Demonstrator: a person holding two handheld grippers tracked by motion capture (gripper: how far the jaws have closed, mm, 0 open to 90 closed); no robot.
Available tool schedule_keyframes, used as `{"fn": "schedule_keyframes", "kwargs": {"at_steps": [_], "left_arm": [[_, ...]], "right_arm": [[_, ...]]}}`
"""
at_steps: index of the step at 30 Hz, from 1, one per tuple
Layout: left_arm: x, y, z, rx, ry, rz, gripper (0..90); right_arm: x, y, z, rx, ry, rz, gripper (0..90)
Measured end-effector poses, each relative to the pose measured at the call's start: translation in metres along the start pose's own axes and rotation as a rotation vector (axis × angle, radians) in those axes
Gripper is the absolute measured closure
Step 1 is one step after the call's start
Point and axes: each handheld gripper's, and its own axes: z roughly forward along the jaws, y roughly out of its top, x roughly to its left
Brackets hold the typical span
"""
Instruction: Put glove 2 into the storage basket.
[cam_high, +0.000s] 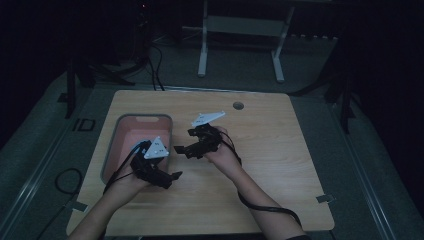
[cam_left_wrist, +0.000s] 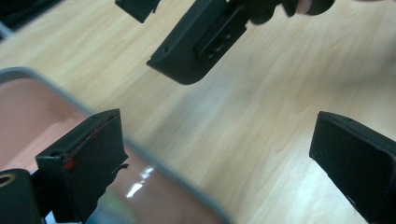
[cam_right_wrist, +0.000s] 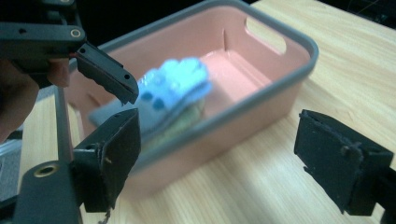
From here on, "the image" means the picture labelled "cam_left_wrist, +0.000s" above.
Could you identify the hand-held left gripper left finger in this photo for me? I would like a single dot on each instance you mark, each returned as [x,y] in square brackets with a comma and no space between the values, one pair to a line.
[84,161]

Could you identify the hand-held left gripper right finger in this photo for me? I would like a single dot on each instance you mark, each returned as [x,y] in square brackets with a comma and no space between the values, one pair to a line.
[361,161]

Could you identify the green mitten with face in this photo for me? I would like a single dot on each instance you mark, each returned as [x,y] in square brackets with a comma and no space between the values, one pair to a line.
[120,211]

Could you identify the pink basin with grey rim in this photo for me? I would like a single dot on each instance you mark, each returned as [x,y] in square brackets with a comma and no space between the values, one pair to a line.
[31,109]

